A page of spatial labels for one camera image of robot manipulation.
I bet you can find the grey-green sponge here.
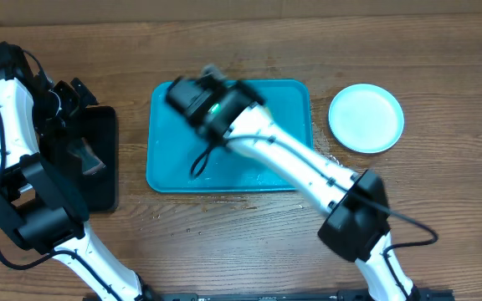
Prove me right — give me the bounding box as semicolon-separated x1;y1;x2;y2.
67;138;105;176

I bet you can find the light blue plate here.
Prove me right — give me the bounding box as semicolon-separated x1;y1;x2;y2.
328;84;405;154

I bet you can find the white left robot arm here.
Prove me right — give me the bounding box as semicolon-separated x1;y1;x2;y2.
0;42;156;300

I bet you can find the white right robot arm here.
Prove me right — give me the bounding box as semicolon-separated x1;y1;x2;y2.
166;74;429;300

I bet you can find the black tray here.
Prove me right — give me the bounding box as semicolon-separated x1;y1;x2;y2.
39;105;120;213

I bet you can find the teal tray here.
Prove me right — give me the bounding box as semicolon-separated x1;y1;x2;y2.
146;79;314;194

